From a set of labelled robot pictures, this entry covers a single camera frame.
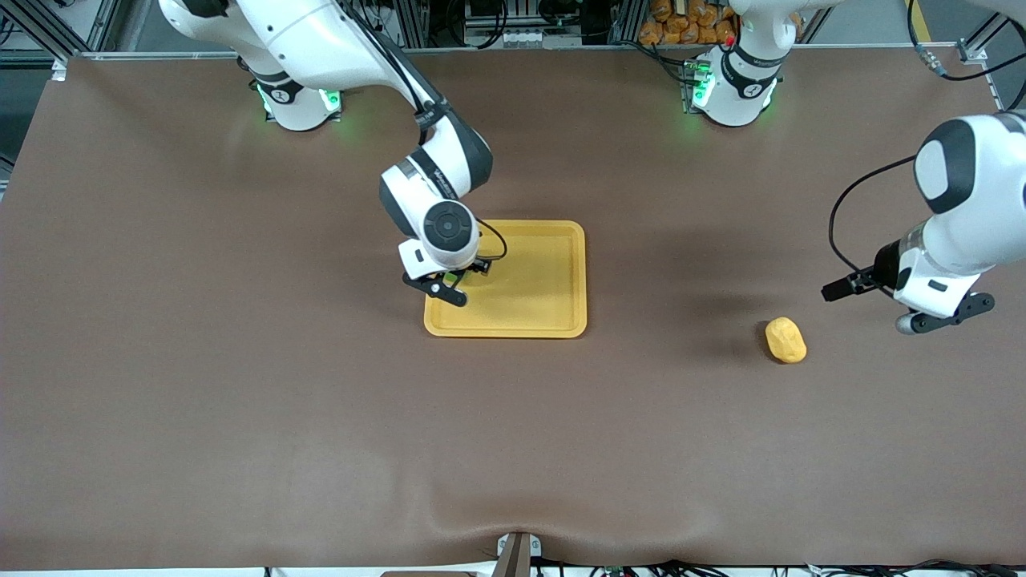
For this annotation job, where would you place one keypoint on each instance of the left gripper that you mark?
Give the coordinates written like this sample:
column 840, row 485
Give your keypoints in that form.
column 884, row 265

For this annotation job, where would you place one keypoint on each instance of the white terminal block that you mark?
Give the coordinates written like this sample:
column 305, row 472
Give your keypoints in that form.
column 529, row 38

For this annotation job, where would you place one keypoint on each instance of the small silver corner bracket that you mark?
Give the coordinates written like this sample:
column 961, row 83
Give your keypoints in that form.
column 59, row 70

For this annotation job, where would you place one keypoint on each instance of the yellow potato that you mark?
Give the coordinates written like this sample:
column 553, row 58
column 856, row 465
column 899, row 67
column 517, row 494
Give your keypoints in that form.
column 785, row 340

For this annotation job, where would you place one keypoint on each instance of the aluminium frame post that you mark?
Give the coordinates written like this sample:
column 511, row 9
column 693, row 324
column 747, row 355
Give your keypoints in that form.
column 974, row 52
column 72, row 28

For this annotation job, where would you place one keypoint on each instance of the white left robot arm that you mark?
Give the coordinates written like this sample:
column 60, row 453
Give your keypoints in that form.
column 978, row 200

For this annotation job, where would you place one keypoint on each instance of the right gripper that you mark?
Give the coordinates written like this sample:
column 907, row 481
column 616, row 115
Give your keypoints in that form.
column 478, row 266

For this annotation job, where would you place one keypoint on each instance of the bag of orange buns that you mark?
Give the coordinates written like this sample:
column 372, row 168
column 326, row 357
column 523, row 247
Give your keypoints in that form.
column 681, row 24

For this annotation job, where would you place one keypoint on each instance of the brown table mat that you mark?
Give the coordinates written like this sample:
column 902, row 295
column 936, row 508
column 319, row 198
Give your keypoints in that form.
column 513, row 449

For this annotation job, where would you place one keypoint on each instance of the yellow plastic tray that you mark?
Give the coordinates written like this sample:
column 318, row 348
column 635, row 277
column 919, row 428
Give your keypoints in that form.
column 529, row 288

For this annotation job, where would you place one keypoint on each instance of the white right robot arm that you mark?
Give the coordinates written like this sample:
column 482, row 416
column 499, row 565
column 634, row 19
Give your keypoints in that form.
column 321, row 40

